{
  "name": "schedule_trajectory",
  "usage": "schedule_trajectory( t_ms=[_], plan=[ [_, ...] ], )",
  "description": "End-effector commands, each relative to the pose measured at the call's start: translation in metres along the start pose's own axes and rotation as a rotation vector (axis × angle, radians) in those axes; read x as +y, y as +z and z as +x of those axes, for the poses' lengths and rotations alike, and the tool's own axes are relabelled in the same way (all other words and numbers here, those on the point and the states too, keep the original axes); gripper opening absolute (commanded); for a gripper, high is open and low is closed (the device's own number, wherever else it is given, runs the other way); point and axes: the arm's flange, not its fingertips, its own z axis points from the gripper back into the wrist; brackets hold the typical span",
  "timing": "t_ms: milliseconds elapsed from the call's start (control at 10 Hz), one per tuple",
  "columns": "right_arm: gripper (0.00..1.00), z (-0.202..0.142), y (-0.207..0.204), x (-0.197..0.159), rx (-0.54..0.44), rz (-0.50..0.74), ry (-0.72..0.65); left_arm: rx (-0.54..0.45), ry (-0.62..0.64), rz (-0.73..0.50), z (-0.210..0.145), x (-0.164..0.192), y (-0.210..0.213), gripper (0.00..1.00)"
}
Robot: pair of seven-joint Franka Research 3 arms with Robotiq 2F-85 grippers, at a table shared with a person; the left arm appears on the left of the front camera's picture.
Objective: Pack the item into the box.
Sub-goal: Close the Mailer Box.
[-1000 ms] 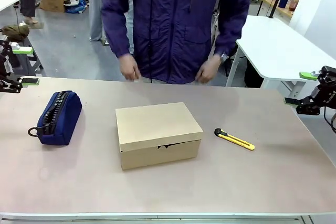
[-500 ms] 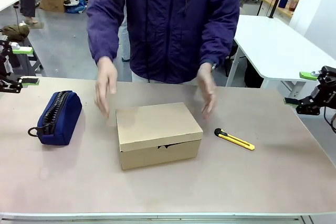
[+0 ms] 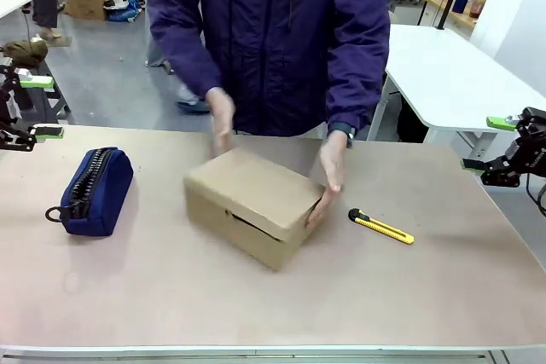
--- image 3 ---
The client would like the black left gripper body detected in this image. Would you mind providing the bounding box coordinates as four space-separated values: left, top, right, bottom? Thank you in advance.
0 64 21 135

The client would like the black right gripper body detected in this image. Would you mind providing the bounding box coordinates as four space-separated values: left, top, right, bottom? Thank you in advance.
479 106 546 189

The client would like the brown cardboard box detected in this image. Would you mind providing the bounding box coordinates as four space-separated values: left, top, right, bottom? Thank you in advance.
183 147 328 273

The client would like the person's left forearm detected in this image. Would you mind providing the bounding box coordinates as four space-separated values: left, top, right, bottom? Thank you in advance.
325 9 392 137

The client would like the person's right forearm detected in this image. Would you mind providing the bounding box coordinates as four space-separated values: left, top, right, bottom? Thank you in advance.
146 0 224 101

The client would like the person's left hand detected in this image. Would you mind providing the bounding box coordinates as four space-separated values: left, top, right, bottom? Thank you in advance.
304 129 346 229

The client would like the person's right hand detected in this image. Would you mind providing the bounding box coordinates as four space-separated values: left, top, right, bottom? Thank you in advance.
206 86 237 161

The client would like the grey plastic stool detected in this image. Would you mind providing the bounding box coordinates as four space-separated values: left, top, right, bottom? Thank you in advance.
0 56 72 126

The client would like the olive green bag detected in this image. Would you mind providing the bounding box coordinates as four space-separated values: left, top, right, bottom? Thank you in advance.
1 38 49 68

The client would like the large white table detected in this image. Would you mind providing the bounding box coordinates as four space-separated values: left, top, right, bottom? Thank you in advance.
366 24 546 160

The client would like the navy blue zipper pouch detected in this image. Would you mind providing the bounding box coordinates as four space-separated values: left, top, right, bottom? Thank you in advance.
44 146 135 237

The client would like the yellow black utility knife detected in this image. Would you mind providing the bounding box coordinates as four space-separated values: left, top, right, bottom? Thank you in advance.
347 207 415 246

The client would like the blue plastic bag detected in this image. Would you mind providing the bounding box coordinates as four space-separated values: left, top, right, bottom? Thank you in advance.
104 0 143 23

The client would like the amber liquid bottle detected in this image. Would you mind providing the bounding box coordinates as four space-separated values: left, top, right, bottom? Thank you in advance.
468 0 488 20

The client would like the black stand pole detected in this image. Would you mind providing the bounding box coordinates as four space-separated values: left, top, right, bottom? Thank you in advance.
434 0 462 32

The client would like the dark wristwatch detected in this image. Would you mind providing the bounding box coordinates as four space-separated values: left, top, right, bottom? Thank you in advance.
328 122 357 148

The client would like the person in red jacket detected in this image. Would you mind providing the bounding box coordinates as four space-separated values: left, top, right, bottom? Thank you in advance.
132 0 211 114

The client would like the wooden desk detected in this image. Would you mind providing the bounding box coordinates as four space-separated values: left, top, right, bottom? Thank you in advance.
412 0 479 32

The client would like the person in purple jacket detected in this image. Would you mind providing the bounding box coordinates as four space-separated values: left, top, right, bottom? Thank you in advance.
146 0 392 138

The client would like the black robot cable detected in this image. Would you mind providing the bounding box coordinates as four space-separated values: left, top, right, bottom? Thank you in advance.
525 175 546 217

